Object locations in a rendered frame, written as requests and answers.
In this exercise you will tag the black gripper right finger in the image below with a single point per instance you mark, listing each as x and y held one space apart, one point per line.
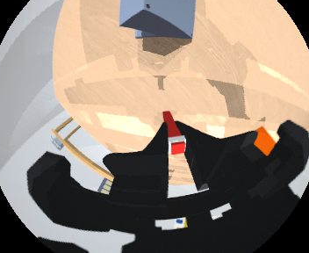
204 153

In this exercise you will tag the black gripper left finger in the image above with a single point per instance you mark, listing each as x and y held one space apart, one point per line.
153 160

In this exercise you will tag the red peg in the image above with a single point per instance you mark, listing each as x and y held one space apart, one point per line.
177 142

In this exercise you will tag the light blue sloped panel with square hole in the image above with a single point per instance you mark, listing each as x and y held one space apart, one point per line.
158 18

